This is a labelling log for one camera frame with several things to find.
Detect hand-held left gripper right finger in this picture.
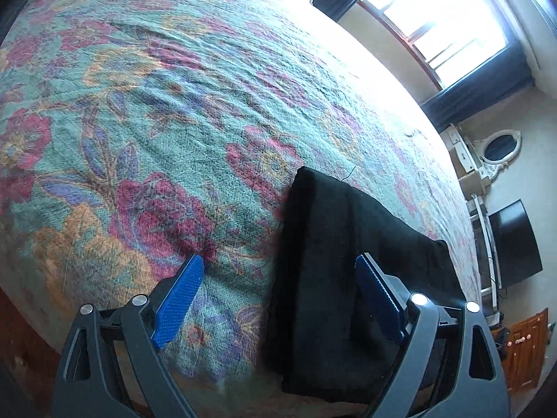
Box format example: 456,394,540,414
354,253,511,418

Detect cream dressing table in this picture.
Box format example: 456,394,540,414
439,123,490,199

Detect white television stand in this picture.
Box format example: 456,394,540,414
465,194,508,314

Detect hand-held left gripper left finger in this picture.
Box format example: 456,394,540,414
51,254,205,418

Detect white oval vanity mirror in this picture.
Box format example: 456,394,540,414
472,128,522,181

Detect bay window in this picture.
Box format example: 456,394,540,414
357,0,510,90

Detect orange wooden door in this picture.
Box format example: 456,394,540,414
505,307,550,395

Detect black studded pants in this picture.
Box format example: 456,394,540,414
265,166,468,405

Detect black television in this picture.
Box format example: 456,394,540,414
487,199,544,290

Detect floral bedspread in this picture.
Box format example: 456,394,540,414
0,0,484,401

